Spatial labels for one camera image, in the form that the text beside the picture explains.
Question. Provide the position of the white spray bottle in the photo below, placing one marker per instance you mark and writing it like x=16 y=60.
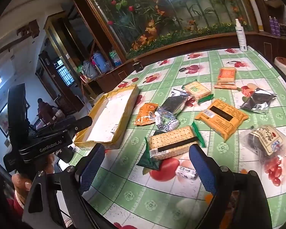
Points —
x=242 y=35

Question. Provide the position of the small orange snack packet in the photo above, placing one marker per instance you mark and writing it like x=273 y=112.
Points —
x=146 y=113

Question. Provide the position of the blue thermos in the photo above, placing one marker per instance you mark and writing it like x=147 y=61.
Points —
x=100 y=62

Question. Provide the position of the large green cracker packet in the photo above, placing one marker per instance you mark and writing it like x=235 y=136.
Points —
x=171 y=145

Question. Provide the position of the red white jar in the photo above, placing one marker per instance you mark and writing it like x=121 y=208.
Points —
x=284 y=66

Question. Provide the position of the framed wall picture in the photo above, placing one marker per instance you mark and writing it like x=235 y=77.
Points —
x=2 y=121

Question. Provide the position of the packaged water bottles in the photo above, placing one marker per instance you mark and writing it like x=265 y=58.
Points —
x=115 y=57

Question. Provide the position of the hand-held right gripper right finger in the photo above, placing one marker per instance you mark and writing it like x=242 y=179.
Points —
x=202 y=169

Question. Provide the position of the black jar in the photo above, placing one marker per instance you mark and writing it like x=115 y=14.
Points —
x=138 y=66

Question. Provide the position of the person's left hand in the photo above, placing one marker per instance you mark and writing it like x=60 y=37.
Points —
x=21 y=184

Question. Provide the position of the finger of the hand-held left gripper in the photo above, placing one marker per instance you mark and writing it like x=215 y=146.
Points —
x=65 y=154
x=81 y=123

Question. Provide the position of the floral glass display cabinet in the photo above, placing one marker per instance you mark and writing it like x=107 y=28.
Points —
x=169 y=9

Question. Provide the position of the orange cracker packet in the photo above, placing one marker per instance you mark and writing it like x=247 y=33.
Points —
x=226 y=76

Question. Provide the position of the clear dark snack bag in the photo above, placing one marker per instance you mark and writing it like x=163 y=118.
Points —
x=264 y=138

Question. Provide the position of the barred window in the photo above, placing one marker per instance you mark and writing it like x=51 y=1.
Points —
x=63 y=72

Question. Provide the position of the fruit print tablecloth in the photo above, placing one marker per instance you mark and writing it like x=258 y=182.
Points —
x=133 y=195

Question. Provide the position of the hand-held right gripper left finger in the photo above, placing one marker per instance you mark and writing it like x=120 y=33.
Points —
x=93 y=167

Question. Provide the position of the silver foil snack packet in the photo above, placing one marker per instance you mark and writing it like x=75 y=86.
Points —
x=258 y=101
x=174 y=102

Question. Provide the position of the large orange biscuit packet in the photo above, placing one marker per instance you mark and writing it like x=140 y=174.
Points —
x=221 y=119

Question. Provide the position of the grey kettle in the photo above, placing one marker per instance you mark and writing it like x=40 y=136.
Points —
x=88 y=69

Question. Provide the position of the red thermos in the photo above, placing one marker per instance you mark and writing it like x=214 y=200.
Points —
x=93 y=61

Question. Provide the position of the person's left forearm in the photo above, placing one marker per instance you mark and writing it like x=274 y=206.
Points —
x=13 y=207

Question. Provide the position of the small green cracker packet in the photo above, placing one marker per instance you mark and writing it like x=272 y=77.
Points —
x=196 y=90

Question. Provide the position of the purple bottle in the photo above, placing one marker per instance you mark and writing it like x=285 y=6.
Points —
x=277 y=26
x=271 y=25

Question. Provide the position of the green bag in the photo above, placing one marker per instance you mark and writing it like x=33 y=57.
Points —
x=79 y=68

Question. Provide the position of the black-white candy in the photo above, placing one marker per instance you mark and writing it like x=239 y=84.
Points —
x=168 y=125

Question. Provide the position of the yellow cardboard tray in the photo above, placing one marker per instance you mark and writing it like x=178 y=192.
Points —
x=109 y=114

